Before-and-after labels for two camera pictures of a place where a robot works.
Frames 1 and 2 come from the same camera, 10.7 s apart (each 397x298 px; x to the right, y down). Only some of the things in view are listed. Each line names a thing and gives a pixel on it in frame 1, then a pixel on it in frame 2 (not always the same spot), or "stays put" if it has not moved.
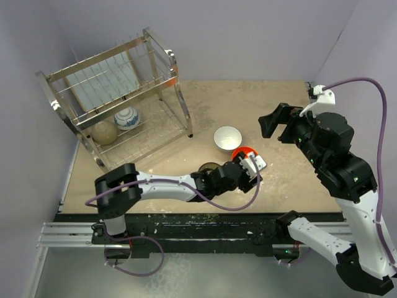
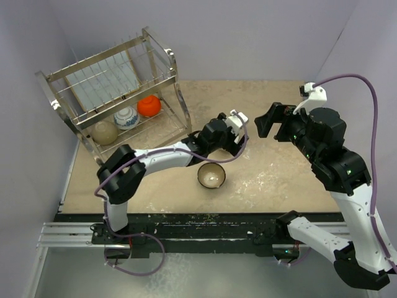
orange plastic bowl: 245,150 -> 149,106
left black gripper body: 243,182 -> 227,143
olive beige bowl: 104,133 stays put
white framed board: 102,82 stays put
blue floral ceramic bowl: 127,118 stays put
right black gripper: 281,115 stays put
